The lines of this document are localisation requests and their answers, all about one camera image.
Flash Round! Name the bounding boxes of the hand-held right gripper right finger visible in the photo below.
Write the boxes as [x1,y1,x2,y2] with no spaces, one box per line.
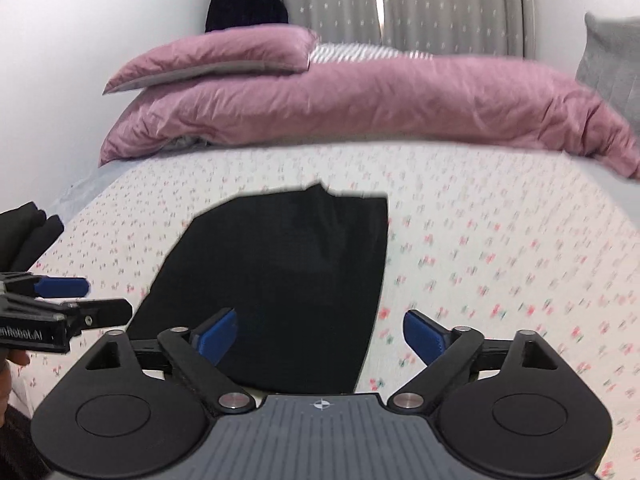
[387,309,562,411]

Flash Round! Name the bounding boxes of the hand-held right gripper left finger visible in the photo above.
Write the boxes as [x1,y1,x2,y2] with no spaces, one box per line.
[86,308,253,414]

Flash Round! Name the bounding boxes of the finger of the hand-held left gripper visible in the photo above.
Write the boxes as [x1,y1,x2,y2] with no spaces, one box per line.
[30,276,91,299]
[59,298,134,334]

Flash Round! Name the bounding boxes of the black pants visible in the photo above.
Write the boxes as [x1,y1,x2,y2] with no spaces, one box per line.
[9,214,66,275]
[0,201,47,258]
[127,181,390,395]

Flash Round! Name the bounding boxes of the folded black pants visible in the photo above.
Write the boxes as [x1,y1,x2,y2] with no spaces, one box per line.
[0,201,47,258]
[9,214,66,275]

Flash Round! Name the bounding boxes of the person's left hand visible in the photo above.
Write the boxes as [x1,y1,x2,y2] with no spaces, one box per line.
[0,349,32,411]

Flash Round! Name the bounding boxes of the light blue sheet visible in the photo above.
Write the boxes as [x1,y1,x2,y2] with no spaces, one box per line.
[47,159,128,216]

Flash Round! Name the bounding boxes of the cherry print bed sheet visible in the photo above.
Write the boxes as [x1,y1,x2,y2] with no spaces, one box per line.
[9,139,640,480]

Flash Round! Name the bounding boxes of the grey cloth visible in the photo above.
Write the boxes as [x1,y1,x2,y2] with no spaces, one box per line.
[162,135,208,152]

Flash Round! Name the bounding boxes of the pink duvet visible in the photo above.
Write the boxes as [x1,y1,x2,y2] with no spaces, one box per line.
[97,54,640,182]

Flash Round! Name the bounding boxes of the pink pillow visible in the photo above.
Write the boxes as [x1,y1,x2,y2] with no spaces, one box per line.
[102,24,322,96]

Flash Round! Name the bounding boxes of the striped pillow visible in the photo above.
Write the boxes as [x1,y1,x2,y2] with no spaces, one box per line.
[309,42,436,65]

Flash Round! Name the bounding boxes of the grey pillow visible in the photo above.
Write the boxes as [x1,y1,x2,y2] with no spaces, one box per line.
[574,11,640,138]

